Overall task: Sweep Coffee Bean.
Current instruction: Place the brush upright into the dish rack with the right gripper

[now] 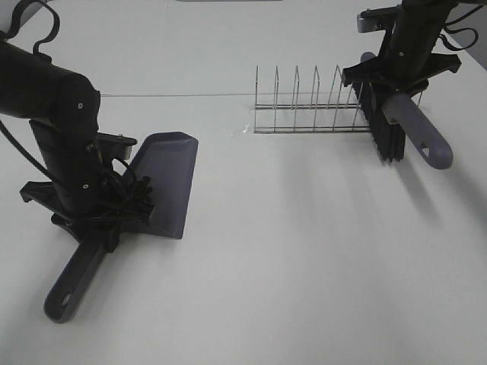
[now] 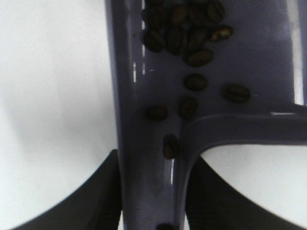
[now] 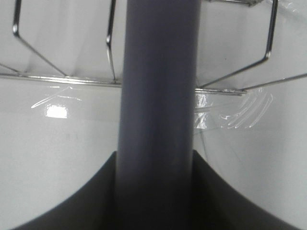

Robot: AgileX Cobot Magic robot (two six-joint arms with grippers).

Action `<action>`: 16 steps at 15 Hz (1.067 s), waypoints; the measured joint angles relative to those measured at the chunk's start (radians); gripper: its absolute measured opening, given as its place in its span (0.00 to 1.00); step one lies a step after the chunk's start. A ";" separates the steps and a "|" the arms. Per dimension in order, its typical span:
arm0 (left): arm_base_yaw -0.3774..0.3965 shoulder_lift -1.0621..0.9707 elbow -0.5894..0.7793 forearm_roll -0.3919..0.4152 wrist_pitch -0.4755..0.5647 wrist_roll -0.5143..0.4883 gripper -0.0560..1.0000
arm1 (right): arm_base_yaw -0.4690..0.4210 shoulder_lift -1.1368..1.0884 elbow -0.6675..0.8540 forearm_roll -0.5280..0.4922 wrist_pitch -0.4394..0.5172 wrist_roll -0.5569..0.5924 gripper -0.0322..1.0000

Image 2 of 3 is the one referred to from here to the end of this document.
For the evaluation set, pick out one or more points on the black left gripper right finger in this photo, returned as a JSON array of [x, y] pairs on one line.
[[212, 204]]

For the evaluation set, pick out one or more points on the grey plastic dustpan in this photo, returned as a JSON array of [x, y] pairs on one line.
[[255, 96]]

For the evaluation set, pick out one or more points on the pile of coffee beans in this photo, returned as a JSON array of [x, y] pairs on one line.
[[192, 48]]

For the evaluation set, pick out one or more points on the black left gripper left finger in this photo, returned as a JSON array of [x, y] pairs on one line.
[[96, 205]]

